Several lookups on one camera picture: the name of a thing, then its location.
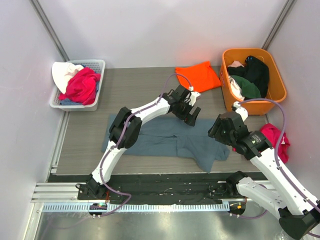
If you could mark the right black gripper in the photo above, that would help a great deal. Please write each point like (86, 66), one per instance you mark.
(216, 128)

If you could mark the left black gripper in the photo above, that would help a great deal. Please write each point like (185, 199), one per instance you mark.
(187, 116)

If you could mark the grey-blue t shirt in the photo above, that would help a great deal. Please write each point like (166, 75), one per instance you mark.
(167, 136)

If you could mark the orange t shirt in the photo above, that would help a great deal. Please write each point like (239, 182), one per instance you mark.
(201, 76)

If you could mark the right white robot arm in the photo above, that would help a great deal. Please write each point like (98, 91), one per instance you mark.
(296, 209)

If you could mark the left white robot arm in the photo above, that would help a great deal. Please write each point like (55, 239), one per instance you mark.
(124, 132)

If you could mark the dark green garment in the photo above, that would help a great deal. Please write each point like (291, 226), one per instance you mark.
(249, 89)

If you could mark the pink shirt on table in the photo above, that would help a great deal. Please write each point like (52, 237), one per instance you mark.
(272, 137)

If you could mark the orange plastic tub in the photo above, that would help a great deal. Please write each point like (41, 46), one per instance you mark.
(276, 88)

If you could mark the black garment in tub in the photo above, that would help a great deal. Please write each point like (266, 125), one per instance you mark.
(257, 72)

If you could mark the white garment in tub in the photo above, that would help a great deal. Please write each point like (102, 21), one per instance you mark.
(236, 68)

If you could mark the white perforated basket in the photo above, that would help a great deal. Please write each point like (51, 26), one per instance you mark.
(98, 65)

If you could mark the pink shirt in basket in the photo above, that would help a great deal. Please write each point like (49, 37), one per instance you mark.
(83, 87)

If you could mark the blue cloth in basket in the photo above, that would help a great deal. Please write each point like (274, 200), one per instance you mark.
(67, 102)

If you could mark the white cloth in basket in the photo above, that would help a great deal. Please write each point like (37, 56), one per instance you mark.
(62, 72)

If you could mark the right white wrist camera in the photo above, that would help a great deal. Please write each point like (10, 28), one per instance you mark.
(236, 107)

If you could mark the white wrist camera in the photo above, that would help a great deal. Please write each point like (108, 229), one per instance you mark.
(193, 96)
(236, 107)

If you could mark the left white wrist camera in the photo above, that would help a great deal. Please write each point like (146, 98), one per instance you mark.
(193, 96)

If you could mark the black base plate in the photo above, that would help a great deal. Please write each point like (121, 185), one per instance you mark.
(155, 189)

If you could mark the white slotted cable duct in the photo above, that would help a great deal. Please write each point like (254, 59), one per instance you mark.
(56, 207)

